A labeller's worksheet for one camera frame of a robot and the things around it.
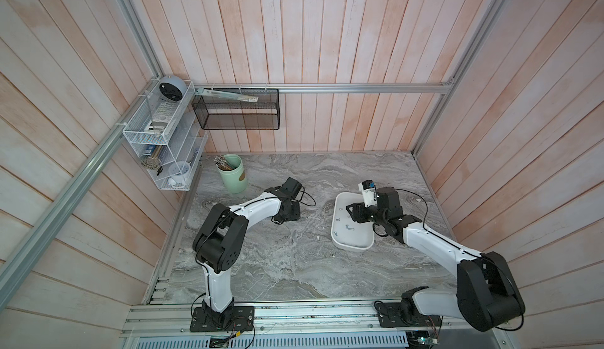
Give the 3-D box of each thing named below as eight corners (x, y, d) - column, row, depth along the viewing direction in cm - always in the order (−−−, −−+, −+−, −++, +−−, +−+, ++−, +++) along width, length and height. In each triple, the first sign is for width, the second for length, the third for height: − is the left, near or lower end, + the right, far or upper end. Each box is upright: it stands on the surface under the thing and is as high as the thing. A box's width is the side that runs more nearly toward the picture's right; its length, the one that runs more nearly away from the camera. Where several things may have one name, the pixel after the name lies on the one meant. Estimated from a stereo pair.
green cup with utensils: (232, 197, 105) (223, 173, 92) (222, 183, 111) (212, 158, 97) (251, 187, 109) (245, 162, 96) (241, 173, 114) (233, 148, 101)
